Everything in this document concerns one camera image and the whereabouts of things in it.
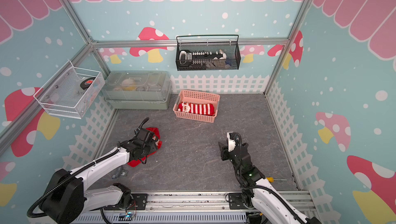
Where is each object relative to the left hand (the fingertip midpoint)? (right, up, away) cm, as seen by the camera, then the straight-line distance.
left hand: (152, 149), depth 88 cm
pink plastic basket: (+24, +32, +29) cm, 49 cm away
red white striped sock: (+27, +23, +18) cm, 39 cm away
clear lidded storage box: (-15, +36, +15) cm, 42 cm away
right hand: (+40, +5, -5) cm, 40 cm away
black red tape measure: (-30, +36, -10) cm, 48 cm away
